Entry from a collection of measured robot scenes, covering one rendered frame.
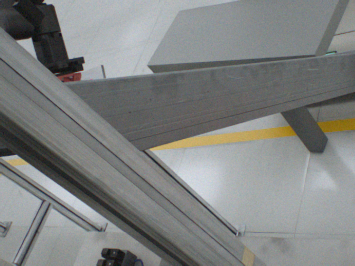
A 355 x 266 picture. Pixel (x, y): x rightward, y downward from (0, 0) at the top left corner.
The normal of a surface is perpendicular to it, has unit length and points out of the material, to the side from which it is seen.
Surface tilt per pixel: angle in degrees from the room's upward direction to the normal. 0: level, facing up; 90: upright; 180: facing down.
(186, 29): 0
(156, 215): 90
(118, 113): 90
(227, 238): 90
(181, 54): 0
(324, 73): 90
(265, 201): 0
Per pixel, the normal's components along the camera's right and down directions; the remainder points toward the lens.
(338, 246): -0.56, -0.57
